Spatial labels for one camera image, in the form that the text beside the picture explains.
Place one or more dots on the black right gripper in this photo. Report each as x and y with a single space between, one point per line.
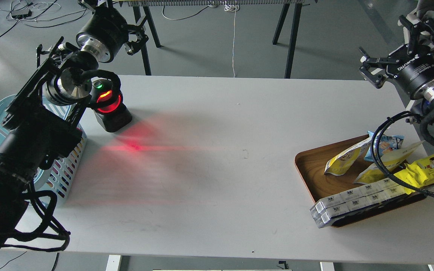
413 70

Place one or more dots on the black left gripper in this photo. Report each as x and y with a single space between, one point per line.
107 31

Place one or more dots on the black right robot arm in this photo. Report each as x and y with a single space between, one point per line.
426 115

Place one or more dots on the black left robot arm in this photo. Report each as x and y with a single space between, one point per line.
43 118

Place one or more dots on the blue white snack bag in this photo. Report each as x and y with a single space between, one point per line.
386 145

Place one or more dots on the yellow cartoon snack bag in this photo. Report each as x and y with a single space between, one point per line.
418 174

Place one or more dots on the yellow white snack pouch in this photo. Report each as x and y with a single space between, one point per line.
390 160

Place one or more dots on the white boxed snack row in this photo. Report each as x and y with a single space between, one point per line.
345 207

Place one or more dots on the light blue plastic basket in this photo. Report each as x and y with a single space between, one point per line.
60 177

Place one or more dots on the black barcode scanner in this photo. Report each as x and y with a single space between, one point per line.
110 111

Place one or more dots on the brown wooden tray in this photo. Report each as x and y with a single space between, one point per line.
310 165

